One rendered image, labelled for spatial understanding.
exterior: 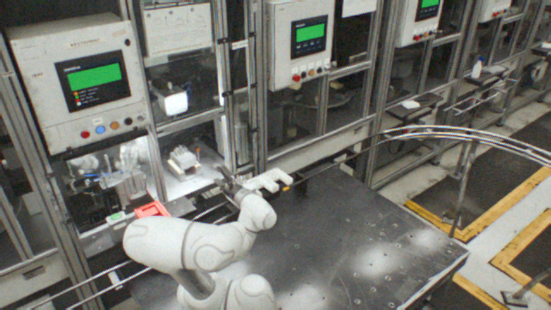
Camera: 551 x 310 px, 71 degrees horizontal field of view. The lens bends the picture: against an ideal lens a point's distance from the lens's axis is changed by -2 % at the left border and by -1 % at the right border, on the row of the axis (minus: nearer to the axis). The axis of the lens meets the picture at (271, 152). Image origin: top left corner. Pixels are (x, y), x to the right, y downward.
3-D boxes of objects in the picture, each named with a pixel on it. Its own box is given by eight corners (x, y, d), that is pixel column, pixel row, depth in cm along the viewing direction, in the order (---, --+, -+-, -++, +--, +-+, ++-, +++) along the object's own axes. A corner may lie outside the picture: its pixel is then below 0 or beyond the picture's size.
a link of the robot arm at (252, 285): (270, 337, 157) (270, 303, 146) (227, 330, 160) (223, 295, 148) (277, 303, 171) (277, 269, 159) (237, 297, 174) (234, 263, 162)
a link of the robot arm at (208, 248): (245, 221, 116) (201, 215, 118) (230, 237, 98) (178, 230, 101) (242, 264, 117) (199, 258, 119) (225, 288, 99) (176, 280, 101)
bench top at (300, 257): (225, 466, 129) (224, 461, 127) (116, 267, 200) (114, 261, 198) (469, 257, 205) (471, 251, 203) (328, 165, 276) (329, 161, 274)
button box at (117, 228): (115, 244, 177) (109, 224, 171) (109, 233, 182) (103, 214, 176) (132, 236, 181) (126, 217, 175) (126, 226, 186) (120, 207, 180)
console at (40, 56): (52, 158, 153) (10, 43, 128) (38, 130, 172) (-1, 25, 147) (153, 127, 174) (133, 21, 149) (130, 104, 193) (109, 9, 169)
